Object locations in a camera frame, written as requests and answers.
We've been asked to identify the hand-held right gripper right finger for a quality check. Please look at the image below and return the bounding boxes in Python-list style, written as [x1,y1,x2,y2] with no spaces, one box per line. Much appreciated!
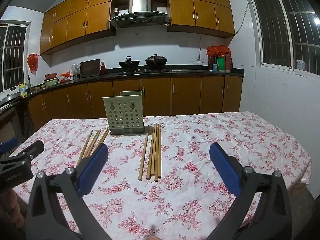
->
[207,142,293,240]

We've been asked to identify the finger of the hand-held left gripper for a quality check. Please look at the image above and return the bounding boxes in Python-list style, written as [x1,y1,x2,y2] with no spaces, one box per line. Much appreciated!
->
[19,140,45,161]
[0,137,18,153]

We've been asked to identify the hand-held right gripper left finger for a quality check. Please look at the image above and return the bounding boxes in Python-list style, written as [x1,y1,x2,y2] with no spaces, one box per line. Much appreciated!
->
[25,144,113,240]

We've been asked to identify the green perforated utensil holder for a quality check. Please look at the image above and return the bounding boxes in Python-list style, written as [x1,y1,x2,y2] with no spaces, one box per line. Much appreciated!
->
[103,91,145,135]

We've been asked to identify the person's left hand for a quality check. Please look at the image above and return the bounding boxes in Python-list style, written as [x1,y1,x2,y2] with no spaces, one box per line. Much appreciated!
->
[9,189,26,230]

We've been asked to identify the pink floral tablecloth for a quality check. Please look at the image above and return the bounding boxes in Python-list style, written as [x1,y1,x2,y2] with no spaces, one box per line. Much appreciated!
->
[9,111,312,240]

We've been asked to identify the wooden base cabinets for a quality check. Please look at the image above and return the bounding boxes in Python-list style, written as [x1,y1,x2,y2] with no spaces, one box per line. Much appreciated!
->
[27,75,243,130]

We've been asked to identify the hanging red plastic bag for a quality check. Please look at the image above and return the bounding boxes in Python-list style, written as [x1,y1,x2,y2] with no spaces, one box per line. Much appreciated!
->
[27,53,40,76]

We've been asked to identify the small barred window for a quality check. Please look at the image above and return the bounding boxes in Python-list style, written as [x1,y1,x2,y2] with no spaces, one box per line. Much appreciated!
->
[0,24,31,94]

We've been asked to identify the dark cutting board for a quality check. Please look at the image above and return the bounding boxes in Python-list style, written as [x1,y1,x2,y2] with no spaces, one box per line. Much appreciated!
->
[80,59,101,78]

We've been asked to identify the black kitchen countertop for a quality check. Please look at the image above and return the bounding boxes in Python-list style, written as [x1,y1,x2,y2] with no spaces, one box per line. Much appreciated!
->
[0,67,244,105]

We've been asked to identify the black open wok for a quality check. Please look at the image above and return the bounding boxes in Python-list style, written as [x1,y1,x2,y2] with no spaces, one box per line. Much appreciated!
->
[118,55,140,72]

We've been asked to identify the gas stove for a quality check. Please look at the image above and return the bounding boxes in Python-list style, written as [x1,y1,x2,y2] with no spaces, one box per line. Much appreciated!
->
[116,68,173,74]

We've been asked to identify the red bag over bottles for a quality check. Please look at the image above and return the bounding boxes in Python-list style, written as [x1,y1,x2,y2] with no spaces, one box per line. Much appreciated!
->
[207,46,230,57]

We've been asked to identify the black lidded wok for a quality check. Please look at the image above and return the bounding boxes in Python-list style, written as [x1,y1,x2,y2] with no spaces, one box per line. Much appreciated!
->
[145,54,167,71]

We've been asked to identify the large barred window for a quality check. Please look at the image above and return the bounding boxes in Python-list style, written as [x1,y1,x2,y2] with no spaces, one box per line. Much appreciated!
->
[246,0,320,76]

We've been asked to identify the steel range hood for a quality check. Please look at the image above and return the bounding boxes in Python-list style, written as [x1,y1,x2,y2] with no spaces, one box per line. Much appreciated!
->
[109,0,171,29]

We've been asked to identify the white wall cable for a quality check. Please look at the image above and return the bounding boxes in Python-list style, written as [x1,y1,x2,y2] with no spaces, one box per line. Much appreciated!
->
[199,1,252,60]

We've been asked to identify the wooden wall cabinets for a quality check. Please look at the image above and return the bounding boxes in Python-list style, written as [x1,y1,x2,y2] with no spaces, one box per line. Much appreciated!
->
[40,0,235,55]

